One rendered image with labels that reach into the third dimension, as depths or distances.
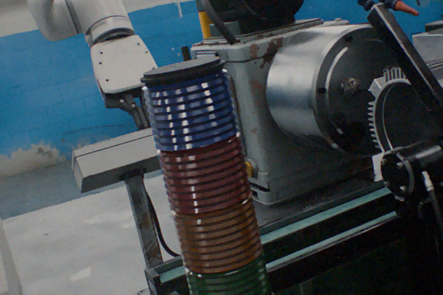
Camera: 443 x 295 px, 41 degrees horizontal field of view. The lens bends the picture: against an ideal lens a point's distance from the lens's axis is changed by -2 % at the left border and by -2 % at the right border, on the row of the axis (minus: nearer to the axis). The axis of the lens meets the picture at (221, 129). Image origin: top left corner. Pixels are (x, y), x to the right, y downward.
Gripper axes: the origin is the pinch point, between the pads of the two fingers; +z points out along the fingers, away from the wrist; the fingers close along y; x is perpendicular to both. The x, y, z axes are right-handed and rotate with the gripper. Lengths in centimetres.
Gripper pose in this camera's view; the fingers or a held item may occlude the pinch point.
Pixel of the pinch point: (144, 120)
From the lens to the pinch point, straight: 101.6
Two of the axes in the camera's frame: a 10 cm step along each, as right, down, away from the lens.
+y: 8.9, -2.6, 3.8
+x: -2.5, 4.2, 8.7
